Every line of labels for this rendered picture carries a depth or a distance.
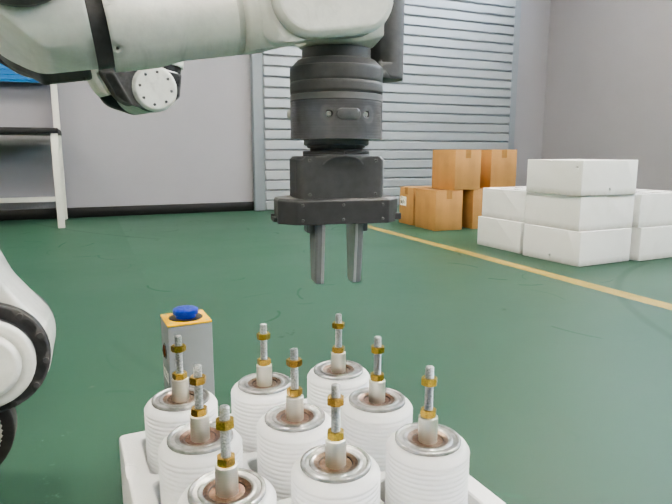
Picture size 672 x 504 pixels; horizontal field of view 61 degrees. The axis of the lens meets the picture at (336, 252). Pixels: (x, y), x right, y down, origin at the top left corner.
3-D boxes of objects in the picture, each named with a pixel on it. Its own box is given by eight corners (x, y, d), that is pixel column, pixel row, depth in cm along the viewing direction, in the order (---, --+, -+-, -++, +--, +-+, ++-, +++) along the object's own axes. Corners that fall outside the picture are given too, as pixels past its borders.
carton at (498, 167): (515, 188, 449) (517, 149, 444) (490, 188, 441) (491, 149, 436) (492, 186, 477) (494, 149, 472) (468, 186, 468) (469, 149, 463)
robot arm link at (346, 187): (280, 228, 51) (278, 89, 48) (265, 216, 60) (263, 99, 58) (413, 224, 54) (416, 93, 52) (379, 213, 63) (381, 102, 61)
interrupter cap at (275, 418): (275, 404, 76) (274, 399, 76) (330, 409, 74) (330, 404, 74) (256, 431, 69) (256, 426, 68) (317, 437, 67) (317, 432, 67)
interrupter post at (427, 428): (436, 448, 65) (437, 421, 64) (415, 445, 65) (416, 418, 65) (439, 438, 67) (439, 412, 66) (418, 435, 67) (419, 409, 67)
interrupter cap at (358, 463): (379, 482, 58) (379, 475, 58) (305, 490, 57) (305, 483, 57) (362, 445, 65) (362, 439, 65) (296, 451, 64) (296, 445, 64)
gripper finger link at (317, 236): (317, 278, 59) (317, 218, 58) (325, 285, 56) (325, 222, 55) (302, 279, 58) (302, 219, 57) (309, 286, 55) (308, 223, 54)
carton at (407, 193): (429, 220, 490) (430, 185, 485) (444, 223, 468) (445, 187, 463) (398, 222, 479) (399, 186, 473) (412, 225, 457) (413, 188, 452)
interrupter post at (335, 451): (348, 471, 60) (349, 442, 59) (326, 473, 60) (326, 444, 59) (344, 459, 62) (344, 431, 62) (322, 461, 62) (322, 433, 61)
